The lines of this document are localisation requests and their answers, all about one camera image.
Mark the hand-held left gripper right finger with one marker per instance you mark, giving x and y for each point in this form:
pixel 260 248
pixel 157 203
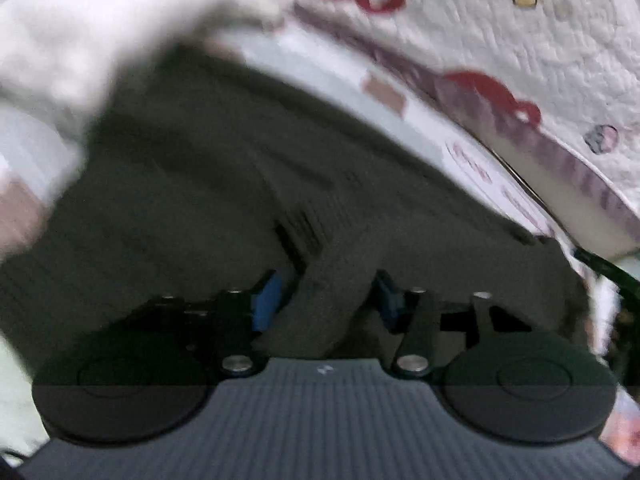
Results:
pixel 389 302

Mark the white bear print quilt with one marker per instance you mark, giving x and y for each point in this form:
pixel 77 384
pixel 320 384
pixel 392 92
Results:
pixel 500 25

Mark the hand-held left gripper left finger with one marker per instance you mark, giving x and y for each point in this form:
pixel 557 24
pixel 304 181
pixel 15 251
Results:
pixel 265 302

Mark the pale green cloth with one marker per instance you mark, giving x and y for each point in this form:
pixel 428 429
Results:
pixel 12 395

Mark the dark grey knit sweater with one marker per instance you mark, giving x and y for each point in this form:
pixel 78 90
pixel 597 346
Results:
pixel 225 170

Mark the white cloth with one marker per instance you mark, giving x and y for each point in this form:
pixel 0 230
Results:
pixel 100 25

